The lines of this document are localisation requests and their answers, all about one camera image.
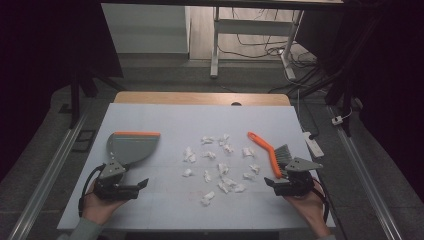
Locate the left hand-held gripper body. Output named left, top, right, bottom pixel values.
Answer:
left=93, top=159, right=140, bottom=201

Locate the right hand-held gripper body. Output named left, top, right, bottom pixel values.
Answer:
left=273, top=157, right=324, bottom=198

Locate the orange brush with grey bristles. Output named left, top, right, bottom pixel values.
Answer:
left=247, top=131, right=294, bottom=180

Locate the group of white paper scraps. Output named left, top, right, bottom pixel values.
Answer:
left=181, top=133, right=262, bottom=207

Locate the person's right hand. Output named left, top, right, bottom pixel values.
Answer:
left=283, top=181, right=332, bottom=239

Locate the person's left hand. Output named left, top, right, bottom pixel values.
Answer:
left=81, top=184, right=128, bottom=226

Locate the grey dustpan with orange edge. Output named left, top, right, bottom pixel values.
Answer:
left=106, top=131, right=162, bottom=168

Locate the white power strip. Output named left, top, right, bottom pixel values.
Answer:
left=302, top=131, right=325, bottom=158

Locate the white board on table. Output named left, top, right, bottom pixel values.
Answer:
left=57, top=102, right=336, bottom=232

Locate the black tripod stand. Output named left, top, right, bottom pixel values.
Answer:
left=293, top=13, right=384, bottom=138
left=58, top=66, right=125, bottom=130

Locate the wooden table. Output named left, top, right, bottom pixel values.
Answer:
left=113, top=91, right=292, bottom=107

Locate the dark curtain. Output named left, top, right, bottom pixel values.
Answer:
left=296, top=0, right=424, bottom=194
left=0, top=0, right=124, bottom=183

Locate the white cabinet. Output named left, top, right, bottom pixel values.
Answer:
left=101, top=3, right=191, bottom=54

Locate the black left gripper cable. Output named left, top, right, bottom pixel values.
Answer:
left=77, top=163, right=108, bottom=218

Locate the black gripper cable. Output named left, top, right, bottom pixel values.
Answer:
left=77, top=163, right=108, bottom=218
left=311, top=178, right=332, bottom=224

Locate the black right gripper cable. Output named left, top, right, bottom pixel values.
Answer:
left=311, top=178, right=332, bottom=224

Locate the black rectangular floor bracket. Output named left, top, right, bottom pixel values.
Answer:
left=72, top=129, right=97, bottom=153

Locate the black plug with cable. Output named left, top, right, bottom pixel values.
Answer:
left=301, top=98, right=320, bottom=140

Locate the aluminium floor rail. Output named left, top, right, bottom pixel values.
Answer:
left=8, top=111, right=90, bottom=240
left=328, top=106, right=404, bottom=240

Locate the small white adapter with cable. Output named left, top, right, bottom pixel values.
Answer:
left=331, top=107, right=354, bottom=126

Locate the tangle of black floor cables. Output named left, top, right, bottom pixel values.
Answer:
left=218, top=8, right=323, bottom=95

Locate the white metal desk frame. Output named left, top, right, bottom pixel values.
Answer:
left=209, top=6, right=305, bottom=81

